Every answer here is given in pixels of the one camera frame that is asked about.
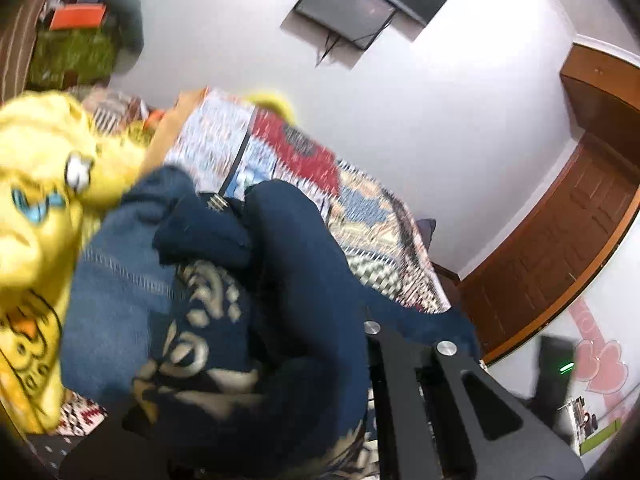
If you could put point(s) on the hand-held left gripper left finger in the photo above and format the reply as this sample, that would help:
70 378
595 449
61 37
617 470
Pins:
110 462

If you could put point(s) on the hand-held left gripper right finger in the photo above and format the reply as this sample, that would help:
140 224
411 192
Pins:
395 375

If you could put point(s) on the navy patterned knit garment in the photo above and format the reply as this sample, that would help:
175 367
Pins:
300 270

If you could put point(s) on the black patterned blanket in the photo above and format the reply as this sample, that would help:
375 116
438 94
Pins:
75 420

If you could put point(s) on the brown wooden door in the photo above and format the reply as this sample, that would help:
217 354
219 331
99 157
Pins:
560 260

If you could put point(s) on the purple cushion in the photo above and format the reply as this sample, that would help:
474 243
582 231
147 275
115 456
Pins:
426 232

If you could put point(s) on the blue denim garment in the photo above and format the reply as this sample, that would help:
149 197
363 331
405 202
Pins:
115 310

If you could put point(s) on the colourful patchwork bedspread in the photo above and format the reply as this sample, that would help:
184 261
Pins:
300 160

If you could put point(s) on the yellow cartoon print garment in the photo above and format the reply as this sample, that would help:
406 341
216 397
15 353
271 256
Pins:
35 185

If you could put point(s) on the yellow soft item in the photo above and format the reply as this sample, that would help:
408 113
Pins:
272 102

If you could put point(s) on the brown striped cloth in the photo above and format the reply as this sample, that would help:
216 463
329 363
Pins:
20 35

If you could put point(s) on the dark green cushion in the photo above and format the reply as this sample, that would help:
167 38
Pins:
127 20

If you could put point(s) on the orange flat box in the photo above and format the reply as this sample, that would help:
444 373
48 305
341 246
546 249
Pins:
77 17

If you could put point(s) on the pink heart wall sticker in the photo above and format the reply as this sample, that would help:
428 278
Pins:
602 365

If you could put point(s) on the green wall sticker strip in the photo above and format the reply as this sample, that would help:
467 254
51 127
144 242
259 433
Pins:
600 437

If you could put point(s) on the small black wall monitor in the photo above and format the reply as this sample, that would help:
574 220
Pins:
345 7

